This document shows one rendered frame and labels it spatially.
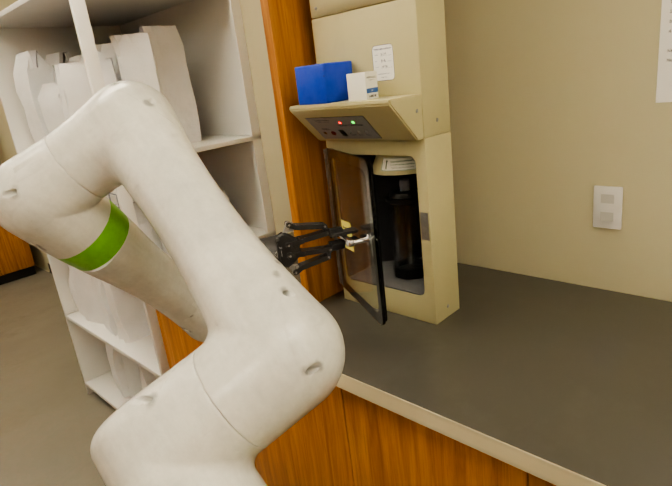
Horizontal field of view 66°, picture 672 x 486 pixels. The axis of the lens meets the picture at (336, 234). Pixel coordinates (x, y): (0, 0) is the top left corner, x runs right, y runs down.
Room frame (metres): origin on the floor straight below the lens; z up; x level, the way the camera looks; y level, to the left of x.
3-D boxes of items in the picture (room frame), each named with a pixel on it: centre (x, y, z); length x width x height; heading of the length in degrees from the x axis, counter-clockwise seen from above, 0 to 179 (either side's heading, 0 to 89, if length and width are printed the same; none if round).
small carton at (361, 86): (1.23, -0.10, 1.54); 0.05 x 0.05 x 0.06; 52
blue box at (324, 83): (1.32, -0.02, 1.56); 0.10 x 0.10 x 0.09; 44
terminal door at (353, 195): (1.25, -0.05, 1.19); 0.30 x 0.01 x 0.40; 16
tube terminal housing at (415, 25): (1.39, -0.20, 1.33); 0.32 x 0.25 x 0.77; 44
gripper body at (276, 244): (1.15, 0.13, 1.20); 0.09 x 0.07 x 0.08; 107
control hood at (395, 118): (1.26, -0.07, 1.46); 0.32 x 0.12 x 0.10; 44
